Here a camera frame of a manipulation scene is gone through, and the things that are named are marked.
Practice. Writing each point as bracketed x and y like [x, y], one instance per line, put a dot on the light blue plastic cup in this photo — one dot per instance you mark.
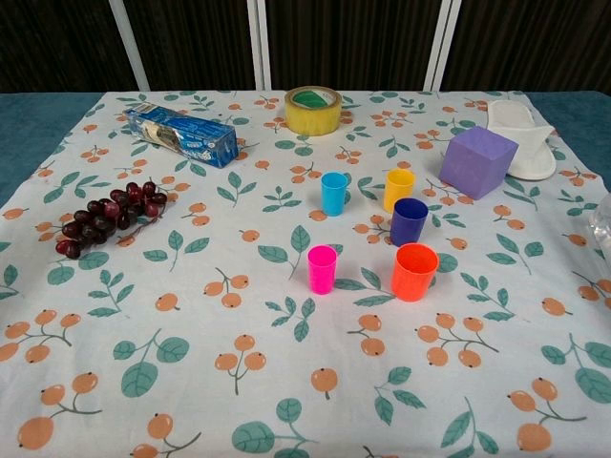
[333, 200]

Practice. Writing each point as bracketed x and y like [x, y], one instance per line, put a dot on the pink plastic cup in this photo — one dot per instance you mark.
[321, 276]

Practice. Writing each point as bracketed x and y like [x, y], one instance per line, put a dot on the yellow plastic cup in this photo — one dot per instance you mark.
[396, 191]

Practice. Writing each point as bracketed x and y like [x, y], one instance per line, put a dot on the dark blue plastic cup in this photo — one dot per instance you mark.
[406, 229]

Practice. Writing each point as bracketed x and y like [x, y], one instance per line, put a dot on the yellow packing tape roll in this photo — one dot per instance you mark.
[310, 121]

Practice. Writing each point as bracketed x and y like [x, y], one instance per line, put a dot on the orange plastic cup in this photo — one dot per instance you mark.
[411, 284]

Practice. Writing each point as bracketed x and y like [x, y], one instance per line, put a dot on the floral print tablecloth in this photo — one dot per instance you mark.
[191, 310]

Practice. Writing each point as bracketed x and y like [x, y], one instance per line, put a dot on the blue toothpaste box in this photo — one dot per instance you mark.
[200, 136]

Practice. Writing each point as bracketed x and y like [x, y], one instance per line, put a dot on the purple foam cube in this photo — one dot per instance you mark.
[470, 162]

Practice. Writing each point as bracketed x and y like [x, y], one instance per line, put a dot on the dark red grape bunch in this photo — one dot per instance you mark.
[95, 224]

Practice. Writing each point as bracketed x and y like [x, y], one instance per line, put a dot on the white slipper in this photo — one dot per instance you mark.
[520, 124]

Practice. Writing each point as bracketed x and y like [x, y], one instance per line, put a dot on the clear plastic bottle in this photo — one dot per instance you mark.
[602, 224]

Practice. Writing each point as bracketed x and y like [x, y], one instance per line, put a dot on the white double frame post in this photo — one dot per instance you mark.
[255, 47]

